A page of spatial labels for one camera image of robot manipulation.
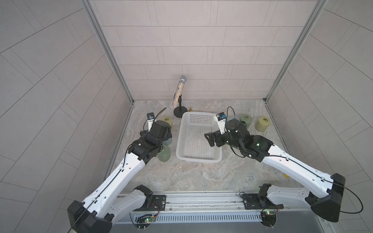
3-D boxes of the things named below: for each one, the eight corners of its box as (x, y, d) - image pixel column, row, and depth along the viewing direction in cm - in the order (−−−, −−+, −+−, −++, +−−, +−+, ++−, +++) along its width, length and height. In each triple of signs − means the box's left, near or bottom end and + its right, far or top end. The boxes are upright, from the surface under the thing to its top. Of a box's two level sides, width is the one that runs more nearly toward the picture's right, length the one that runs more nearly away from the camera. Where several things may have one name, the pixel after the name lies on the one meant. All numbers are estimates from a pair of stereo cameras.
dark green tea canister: (238, 126, 103) (241, 118, 96) (239, 120, 106) (242, 113, 99) (247, 128, 102) (251, 121, 95) (248, 123, 105) (252, 115, 98)
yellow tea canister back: (256, 131, 100) (261, 124, 93) (254, 124, 104) (258, 116, 98) (266, 131, 100) (272, 124, 93) (263, 124, 104) (268, 116, 98)
